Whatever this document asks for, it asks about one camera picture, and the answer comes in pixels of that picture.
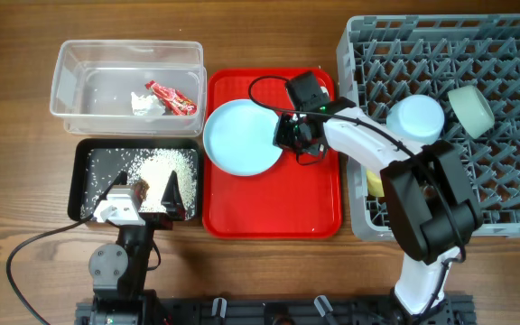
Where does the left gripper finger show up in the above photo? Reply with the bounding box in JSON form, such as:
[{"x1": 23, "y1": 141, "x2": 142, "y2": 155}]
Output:
[
  {"x1": 161, "y1": 171, "x2": 185, "y2": 212},
  {"x1": 104, "y1": 171, "x2": 127, "y2": 197}
]

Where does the brown food scrap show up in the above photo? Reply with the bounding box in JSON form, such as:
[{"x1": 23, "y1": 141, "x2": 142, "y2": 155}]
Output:
[{"x1": 133, "y1": 179, "x2": 150, "y2": 203}]

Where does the white rice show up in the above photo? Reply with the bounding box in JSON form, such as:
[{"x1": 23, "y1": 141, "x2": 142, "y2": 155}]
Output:
[{"x1": 79, "y1": 148, "x2": 198, "y2": 219}]

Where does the large light blue plate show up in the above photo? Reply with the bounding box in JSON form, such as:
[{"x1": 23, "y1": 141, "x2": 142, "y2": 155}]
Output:
[{"x1": 203, "y1": 99, "x2": 283, "y2": 176}]

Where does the white tissue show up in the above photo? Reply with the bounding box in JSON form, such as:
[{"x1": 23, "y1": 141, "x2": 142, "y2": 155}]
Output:
[{"x1": 131, "y1": 92, "x2": 166, "y2": 116}]

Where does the yellow cup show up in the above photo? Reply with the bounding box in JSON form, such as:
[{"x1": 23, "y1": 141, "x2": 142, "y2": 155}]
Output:
[{"x1": 366, "y1": 170, "x2": 385, "y2": 198}]

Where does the red snack wrapper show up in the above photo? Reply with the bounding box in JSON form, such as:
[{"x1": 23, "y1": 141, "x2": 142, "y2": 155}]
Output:
[{"x1": 145, "y1": 80, "x2": 198, "y2": 116}]

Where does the small light blue bowl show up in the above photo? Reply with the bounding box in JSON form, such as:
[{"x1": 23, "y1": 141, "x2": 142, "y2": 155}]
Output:
[{"x1": 386, "y1": 95, "x2": 444, "y2": 144}]

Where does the green bowl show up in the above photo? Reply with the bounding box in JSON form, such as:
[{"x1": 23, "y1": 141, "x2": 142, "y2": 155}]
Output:
[{"x1": 447, "y1": 85, "x2": 495, "y2": 139}]

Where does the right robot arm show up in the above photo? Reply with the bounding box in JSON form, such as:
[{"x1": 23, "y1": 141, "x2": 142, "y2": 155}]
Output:
[{"x1": 274, "y1": 97, "x2": 483, "y2": 324}]

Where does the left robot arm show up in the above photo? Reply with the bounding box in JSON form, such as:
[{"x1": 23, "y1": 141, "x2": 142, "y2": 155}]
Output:
[{"x1": 75, "y1": 172, "x2": 186, "y2": 325}]

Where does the grey dishwasher rack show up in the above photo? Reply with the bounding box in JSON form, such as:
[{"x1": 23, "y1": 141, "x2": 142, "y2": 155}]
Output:
[{"x1": 336, "y1": 14, "x2": 520, "y2": 237}]

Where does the black tray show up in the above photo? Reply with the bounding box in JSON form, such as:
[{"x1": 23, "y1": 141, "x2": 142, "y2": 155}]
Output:
[{"x1": 68, "y1": 138, "x2": 203, "y2": 220}]

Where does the red serving tray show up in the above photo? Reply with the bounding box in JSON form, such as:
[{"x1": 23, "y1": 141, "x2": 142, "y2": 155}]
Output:
[{"x1": 202, "y1": 68, "x2": 342, "y2": 239}]

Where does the clear plastic bin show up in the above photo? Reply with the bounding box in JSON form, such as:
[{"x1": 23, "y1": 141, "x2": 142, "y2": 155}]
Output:
[{"x1": 50, "y1": 40, "x2": 208, "y2": 137}]

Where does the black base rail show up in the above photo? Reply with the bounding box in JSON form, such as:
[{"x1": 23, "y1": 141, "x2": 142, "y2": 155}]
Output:
[{"x1": 73, "y1": 295, "x2": 474, "y2": 325}]

